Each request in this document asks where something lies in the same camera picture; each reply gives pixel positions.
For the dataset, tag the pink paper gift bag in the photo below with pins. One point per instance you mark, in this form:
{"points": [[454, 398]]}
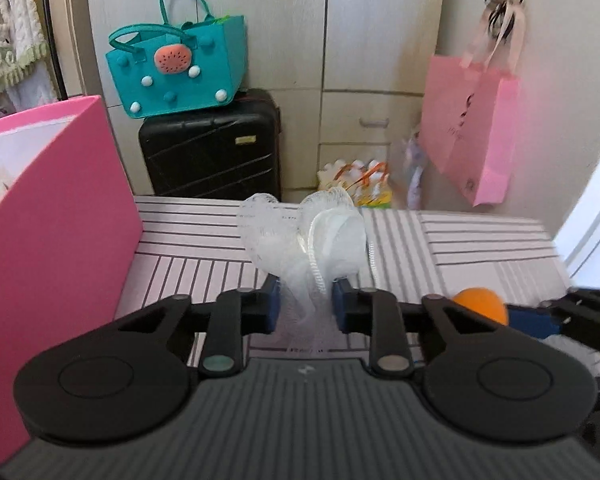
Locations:
{"points": [[470, 125]]}

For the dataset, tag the pink ribbon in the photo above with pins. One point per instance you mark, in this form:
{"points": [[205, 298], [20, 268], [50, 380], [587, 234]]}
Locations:
{"points": [[514, 35]]}

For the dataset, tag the orange plush toy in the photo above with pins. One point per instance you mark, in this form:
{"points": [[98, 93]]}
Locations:
{"points": [[480, 304]]}

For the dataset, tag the pink storage box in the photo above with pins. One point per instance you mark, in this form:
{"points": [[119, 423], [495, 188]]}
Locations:
{"points": [[55, 260]]}

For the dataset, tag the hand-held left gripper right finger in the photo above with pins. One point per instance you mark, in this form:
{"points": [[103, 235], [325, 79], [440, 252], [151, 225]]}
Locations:
{"points": [[341, 306]]}

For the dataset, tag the white door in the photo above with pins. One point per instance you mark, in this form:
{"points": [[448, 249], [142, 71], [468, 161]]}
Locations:
{"points": [[595, 220]]}

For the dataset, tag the beige wardrobe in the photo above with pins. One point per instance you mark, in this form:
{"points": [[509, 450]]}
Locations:
{"points": [[305, 35]]}

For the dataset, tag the black suitcase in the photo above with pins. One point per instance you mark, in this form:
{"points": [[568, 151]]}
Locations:
{"points": [[205, 160]]}

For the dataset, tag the white mesh bath pouf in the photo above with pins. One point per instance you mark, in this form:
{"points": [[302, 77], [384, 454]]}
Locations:
{"points": [[280, 245]]}

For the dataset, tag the white fluffy robe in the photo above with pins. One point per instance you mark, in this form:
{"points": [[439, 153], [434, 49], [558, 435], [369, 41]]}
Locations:
{"points": [[10, 20]]}

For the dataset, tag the striped bedsheet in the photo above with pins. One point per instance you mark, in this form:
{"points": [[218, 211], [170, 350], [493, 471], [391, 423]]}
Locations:
{"points": [[455, 240]]}

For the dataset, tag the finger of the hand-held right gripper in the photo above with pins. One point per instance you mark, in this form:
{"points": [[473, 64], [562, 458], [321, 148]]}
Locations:
{"points": [[530, 322]]}

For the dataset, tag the teal felt tote bag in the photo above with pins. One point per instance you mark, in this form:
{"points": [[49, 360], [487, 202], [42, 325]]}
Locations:
{"points": [[180, 85]]}

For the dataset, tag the clear plastic bag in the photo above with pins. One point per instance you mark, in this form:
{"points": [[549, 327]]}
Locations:
{"points": [[412, 170]]}

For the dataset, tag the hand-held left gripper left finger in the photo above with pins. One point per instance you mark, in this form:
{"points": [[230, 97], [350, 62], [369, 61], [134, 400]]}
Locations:
{"points": [[271, 306]]}

